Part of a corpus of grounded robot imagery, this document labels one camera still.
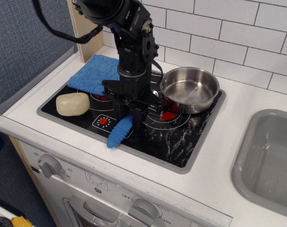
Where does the grey oven knob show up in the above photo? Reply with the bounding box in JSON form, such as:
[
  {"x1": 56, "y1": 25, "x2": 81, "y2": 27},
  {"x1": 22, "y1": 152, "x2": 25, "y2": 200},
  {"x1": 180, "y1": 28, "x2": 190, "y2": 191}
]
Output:
[
  {"x1": 128, "y1": 199, "x2": 159, "y2": 227},
  {"x1": 38, "y1": 154, "x2": 62, "y2": 179}
]

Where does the stainless steel pot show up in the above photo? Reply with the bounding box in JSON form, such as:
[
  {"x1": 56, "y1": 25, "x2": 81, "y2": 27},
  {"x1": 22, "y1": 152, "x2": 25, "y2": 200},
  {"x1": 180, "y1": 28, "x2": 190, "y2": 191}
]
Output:
[{"x1": 151, "y1": 67, "x2": 220, "y2": 114}]

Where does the yellow cloth item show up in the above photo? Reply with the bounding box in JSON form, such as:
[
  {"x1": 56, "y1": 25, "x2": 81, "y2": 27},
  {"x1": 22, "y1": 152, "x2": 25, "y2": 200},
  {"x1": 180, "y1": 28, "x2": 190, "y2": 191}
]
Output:
[{"x1": 10, "y1": 216, "x2": 33, "y2": 227}]

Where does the grey left oven knob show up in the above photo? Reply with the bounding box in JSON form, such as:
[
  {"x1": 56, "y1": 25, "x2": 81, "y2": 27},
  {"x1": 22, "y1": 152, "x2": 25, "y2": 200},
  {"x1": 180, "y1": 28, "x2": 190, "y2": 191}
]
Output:
[{"x1": 38, "y1": 154, "x2": 62, "y2": 179}]

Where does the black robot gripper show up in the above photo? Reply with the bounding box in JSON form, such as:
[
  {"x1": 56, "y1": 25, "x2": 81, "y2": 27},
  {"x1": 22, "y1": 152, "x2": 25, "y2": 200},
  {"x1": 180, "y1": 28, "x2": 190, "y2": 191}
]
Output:
[{"x1": 102, "y1": 71, "x2": 163, "y2": 129}]

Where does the grey right oven knob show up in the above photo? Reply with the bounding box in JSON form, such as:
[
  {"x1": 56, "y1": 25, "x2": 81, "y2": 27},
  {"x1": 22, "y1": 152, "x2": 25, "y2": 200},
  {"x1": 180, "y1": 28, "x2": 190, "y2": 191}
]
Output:
[{"x1": 128, "y1": 199, "x2": 159, "y2": 227}]

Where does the grey sink basin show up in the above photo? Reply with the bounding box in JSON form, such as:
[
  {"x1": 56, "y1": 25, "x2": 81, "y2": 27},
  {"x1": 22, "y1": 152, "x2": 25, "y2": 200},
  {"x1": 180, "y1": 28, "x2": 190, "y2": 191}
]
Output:
[{"x1": 231, "y1": 109, "x2": 287, "y2": 217}]

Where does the spoon with blue handle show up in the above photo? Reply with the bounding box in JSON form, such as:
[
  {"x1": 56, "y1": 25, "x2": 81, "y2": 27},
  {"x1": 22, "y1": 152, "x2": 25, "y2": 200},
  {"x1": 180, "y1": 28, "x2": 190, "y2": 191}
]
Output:
[{"x1": 103, "y1": 88, "x2": 162, "y2": 148}]

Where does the wooden side post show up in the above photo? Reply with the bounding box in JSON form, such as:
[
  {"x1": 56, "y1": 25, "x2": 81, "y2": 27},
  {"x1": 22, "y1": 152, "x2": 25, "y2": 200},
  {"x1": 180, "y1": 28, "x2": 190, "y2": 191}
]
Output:
[{"x1": 67, "y1": 0, "x2": 104, "y2": 63}]

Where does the black toy stove top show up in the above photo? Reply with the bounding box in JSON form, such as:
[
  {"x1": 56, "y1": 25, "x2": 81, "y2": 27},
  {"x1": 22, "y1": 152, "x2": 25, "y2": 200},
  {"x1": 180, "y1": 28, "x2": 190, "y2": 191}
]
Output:
[{"x1": 37, "y1": 84, "x2": 226, "y2": 173}]

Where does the blue folded cloth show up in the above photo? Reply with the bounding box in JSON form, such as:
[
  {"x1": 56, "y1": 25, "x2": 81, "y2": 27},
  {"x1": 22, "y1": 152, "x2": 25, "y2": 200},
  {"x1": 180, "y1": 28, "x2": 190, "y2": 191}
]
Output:
[{"x1": 67, "y1": 55, "x2": 119, "y2": 96}]

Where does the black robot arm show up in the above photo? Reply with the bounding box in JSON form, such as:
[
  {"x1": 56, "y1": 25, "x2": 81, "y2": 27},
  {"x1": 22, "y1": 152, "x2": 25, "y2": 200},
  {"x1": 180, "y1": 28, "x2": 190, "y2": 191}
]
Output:
[{"x1": 73, "y1": 0, "x2": 162, "y2": 130}]

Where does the cream toy potato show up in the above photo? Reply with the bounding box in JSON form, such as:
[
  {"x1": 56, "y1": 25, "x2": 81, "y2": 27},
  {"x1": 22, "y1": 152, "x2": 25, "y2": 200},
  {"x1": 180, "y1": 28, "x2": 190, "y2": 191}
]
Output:
[{"x1": 55, "y1": 92, "x2": 90, "y2": 116}]

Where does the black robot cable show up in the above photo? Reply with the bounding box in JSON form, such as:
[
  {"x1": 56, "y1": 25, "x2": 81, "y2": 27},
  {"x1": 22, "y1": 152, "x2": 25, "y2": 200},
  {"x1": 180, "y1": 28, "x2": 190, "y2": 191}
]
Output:
[{"x1": 32, "y1": 0, "x2": 104, "y2": 44}]

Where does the white toy oven front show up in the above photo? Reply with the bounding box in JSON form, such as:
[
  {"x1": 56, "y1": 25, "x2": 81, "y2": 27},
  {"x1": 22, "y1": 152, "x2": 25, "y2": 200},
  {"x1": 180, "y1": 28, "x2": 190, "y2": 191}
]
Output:
[{"x1": 20, "y1": 142, "x2": 232, "y2": 227}]

